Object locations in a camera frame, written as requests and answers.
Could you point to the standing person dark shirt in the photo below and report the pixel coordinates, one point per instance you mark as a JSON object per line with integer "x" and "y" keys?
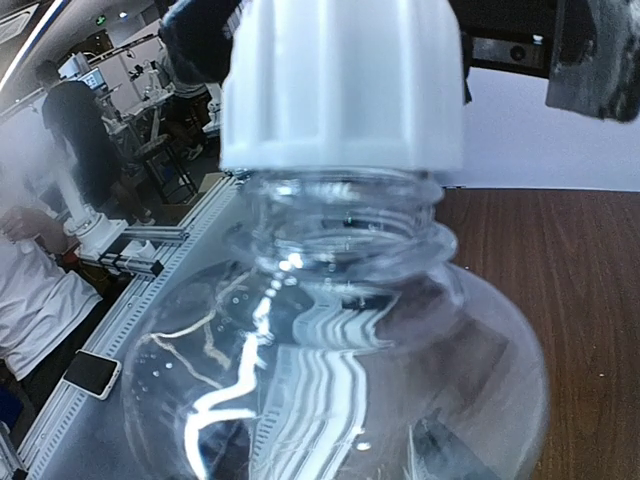
{"x": 73, "y": 116}

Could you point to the seated person white shirt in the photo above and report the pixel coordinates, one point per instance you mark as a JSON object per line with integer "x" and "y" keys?
{"x": 41, "y": 304}

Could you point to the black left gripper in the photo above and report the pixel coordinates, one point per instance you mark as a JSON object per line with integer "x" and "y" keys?
{"x": 593, "y": 60}

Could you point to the aluminium front frame rail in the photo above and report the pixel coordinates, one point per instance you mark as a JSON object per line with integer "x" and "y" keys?
{"x": 74, "y": 426}

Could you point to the white smartphone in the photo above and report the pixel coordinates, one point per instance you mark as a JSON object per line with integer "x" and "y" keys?
{"x": 93, "y": 374}

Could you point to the white flip bottle cap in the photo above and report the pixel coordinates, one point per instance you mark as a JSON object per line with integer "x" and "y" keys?
{"x": 345, "y": 84}

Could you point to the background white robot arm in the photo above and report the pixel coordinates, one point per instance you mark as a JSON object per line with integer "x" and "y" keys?
{"x": 516, "y": 17}

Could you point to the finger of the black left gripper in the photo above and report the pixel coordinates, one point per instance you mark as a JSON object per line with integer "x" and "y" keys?
{"x": 198, "y": 35}

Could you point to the small clear plastic bottle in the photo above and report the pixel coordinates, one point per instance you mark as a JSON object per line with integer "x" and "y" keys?
{"x": 339, "y": 341}

